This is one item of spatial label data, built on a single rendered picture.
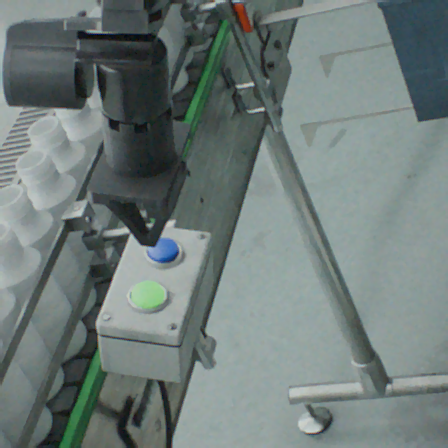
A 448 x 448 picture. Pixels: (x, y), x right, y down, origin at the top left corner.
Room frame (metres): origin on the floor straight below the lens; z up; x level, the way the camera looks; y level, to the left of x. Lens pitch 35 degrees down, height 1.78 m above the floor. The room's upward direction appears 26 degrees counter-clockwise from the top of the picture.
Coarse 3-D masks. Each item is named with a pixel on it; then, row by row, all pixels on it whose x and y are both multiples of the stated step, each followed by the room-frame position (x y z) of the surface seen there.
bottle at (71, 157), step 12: (48, 120) 1.20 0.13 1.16; (36, 132) 1.19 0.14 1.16; (48, 132) 1.17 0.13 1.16; (60, 132) 1.17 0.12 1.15; (36, 144) 1.17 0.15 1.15; (48, 144) 1.17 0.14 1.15; (60, 144) 1.17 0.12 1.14; (72, 144) 1.18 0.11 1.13; (60, 156) 1.16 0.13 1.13; (72, 156) 1.16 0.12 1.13; (84, 156) 1.17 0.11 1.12; (60, 168) 1.16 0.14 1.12; (72, 168) 1.16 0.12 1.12; (84, 168) 1.16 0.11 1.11; (96, 216) 1.16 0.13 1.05; (108, 216) 1.16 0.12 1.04; (120, 228) 1.16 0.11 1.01
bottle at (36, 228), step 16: (0, 192) 1.09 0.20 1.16; (16, 192) 1.09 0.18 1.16; (0, 208) 1.06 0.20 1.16; (16, 208) 1.06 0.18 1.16; (32, 208) 1.07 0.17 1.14; (16, 224) 1.06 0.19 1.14; (32, 224) 1.06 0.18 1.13; (48, 224) 1.07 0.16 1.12; (32, 240) 1.05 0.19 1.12; (48, 240) 1.06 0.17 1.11; (64, 256) 1.06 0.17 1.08; (64, 272) 1.05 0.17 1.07; (80, 272) 1.07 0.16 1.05; (64, 288) 1.05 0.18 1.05; (80, 288) 1.06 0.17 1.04
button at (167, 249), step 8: (160, 240) 0.95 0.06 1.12; (168, 240) 0.95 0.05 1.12; (152, 248) 0.94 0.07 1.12; (160, 248) 0.94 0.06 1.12; (168, 248) 0.94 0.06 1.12; (176, 248) 0.94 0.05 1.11; (152, 256) 0.94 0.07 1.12; (160, 256) 0.93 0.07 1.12; (168, 256) 0.93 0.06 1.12; (176, 256) 0.93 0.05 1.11
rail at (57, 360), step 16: (208, 0) 1.56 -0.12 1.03; (176, 64) 1.41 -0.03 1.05; (176, 80) 1.39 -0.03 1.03; (96, 160) 1.16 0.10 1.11; (80, 192) 1.11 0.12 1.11; (64, 224) 1.07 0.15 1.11; (112, 224) 1.13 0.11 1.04; (64, 240) 1.05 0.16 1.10; (48, 256) 1.02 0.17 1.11; (48, 272) 1.01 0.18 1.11; (32, 304) 0.97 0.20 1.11; (80, 304) 1.02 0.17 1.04; (16, 336) 0.93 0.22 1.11; (64, 336) 0.98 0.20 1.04; (64, 352) 0.97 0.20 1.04; (0, 368) 0.89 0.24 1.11; (48, 368) 0.94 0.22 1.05; (0, 384) 0.88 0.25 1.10; (48, 384) 0.93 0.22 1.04; (32, 416) 0.89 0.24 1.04; (32, 432) 0.88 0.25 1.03
